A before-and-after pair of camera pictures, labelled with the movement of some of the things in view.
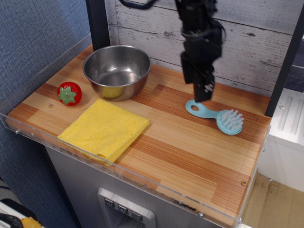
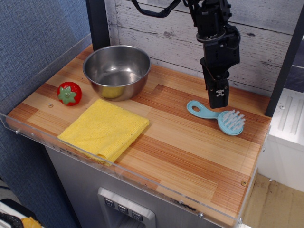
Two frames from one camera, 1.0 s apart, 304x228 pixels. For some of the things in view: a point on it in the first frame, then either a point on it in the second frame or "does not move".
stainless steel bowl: x=118 y=72 does not move
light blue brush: x=229 y=121 does not move
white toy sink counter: x=282 y=159 does not move
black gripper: x=202 y=48 -> x=221 y=52
